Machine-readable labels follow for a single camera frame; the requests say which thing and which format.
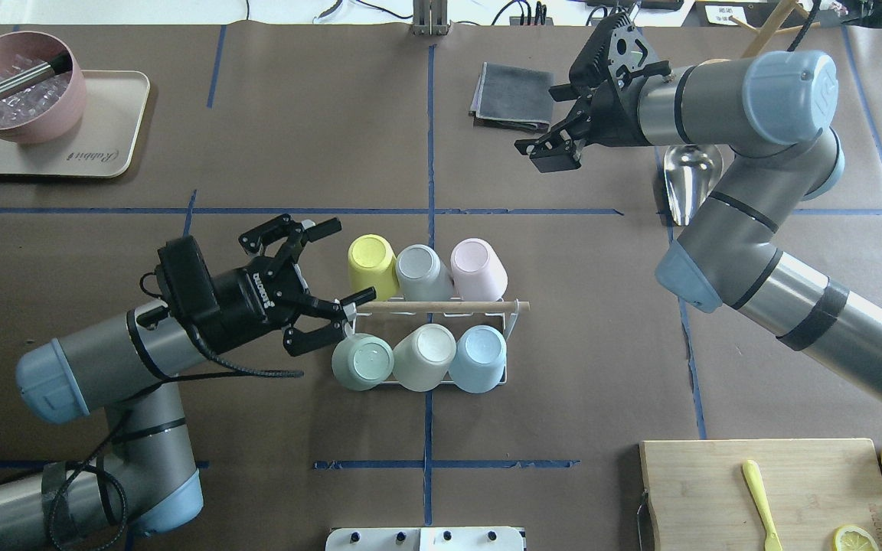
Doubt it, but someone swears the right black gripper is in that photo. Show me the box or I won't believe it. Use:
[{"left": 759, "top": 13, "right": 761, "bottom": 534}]
[{"left": 514, "top": 73, "right": 651, "bottom": 174}]

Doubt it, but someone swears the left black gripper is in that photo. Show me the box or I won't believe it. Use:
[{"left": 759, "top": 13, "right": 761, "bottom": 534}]
[{"left": 200, "top": 215, "right": 377, "bottom": 357}]

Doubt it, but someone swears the mint green cup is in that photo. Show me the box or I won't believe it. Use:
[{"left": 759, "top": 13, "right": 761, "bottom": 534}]
[{"left": 332, "top": 334, "right": 394, "bottom": 391}]

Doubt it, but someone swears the pink cup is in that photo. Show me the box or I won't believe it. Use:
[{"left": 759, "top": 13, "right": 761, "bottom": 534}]
[{"left": 450, "top": 238, "right": 508, "bottom": 302}]

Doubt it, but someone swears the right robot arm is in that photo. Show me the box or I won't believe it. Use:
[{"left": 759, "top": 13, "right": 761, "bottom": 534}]
[{"left": 515, "top": 49, "right": 882, "bottom": 399}]

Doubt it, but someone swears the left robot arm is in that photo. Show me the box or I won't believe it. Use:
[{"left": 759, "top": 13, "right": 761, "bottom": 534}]
[{"left": 0, "top": 215, "right": 377, "bottom": 550}]

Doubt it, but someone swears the yellow cup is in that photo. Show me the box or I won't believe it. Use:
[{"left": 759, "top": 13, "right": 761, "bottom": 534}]
[{"left": 347, "top": 234, "right": 401, "bottom": 301}]

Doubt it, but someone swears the grey cup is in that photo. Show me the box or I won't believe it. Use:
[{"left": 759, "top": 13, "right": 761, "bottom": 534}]
[{"left": 395, "top": 244, "right": 456, "bottom": 302}]

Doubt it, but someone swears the cream white cup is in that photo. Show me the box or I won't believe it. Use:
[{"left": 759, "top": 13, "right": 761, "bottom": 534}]
[{"left": 393, "top": 324, "right": 456, "bottom": 392}]

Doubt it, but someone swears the light blue cup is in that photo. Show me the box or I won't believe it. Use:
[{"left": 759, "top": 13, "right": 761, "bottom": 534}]
[{"left": 448, "top": 325, "right": 507, "bottom": 393}]

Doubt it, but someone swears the grey folded cloth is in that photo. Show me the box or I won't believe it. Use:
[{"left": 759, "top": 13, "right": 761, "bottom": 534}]
[{"left": 469, "top": 62, "right": 554, "bottom": 132}]

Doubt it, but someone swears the stainless steel scoop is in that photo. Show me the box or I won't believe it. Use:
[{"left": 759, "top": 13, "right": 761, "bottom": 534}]
[{"left": 664, "top": 145, "right": 724, "bottom": 227}]

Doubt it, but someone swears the beige serving tray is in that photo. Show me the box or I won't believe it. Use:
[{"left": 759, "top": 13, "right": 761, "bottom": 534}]
[{"left": 0, "top": 70, "right": 151, "bottom": 178}]

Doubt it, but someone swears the wooden mug tree stand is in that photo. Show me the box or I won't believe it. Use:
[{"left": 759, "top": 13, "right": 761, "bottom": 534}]
[{"left": 729, "top": 1, "right": 822, "bottom": 58}]

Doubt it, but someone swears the pink bowl with ice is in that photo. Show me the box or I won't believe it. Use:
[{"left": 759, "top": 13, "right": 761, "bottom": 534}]
[{"left": 0, "top": 31, "right": 88, "bottom": 144}]

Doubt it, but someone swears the bamboo cutting board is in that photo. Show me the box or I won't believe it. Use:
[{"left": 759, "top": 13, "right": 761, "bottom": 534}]
[{"left": 639, "top": 439, "right": 882, "bottom": 550}]

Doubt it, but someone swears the yellow plastic knife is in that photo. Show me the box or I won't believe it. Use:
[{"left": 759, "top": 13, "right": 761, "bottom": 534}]
[{"left": 741, "top": 459, "right": 782, "bottom": 550}]

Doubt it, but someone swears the lemon slice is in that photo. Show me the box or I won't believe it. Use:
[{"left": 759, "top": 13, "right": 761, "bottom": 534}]
[{"left": 831, "top": 524, "right": 879, "bottom": 551}]

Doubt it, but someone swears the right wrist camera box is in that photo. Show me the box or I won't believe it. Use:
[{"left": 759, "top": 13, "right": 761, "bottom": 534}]
[{"left": 568, "top": 10, "right": 673, "bottom": 96}]

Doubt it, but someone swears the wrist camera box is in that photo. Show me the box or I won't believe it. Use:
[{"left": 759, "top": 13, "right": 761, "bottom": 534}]
[
  {"left": 568, "top": 10, "right": 673, "bottom": 96},
  {"left": 156, "top": 235, "right": 221, "bottom": 327}
]

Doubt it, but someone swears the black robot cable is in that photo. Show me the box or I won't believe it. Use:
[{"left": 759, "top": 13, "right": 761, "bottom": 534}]
[{"left": 47, "top": 272, "right": 305, "bottom": 551}]

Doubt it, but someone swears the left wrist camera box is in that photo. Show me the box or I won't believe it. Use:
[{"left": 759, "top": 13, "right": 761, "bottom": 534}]
[{"left": 156, "top": 235, "right": 221, "bottom": 327}]

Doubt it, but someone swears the white wire cup rack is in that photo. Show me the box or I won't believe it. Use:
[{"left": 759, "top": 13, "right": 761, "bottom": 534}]
[{"left": 344, "top": 300, "right": 530, "bottom": 388}]

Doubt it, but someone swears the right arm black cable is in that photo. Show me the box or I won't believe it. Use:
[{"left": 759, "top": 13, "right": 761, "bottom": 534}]
[{"left": 786, "top": 0, "right": 825, "bottom": 54}]

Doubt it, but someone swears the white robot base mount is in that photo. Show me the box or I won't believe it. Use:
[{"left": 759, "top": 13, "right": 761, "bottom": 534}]
[{"left": 325, "top": 526, "right": 528, "bottom": 550}]

